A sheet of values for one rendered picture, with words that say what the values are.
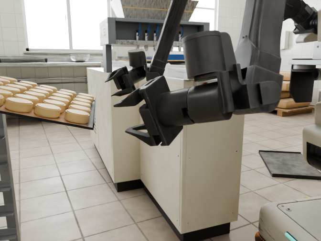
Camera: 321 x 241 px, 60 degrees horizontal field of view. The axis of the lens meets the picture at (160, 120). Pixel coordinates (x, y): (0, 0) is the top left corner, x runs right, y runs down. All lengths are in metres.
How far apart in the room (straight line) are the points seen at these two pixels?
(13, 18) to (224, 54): 4.68
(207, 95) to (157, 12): 1.63
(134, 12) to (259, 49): 1.55
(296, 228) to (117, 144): 1.17
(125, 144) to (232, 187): 0.80
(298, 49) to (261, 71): 5.67
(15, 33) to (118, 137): 3.38
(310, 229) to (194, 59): 1.02
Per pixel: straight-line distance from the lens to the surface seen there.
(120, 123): 1.88
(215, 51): 0.40
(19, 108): 0.61
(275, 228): 1.35
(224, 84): 0.40
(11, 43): 4.96
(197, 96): 0.40
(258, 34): 0.46
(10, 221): 1.17
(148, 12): 1.98
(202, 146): 1.33
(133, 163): 1.99
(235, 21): 6.60
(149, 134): 0.45
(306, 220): 1.35
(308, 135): 1.15
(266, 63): 0.45
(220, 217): 1.55
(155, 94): 0.44
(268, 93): 0.42
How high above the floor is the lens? 0.93
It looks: 12 degrees down
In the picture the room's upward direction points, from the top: straight up
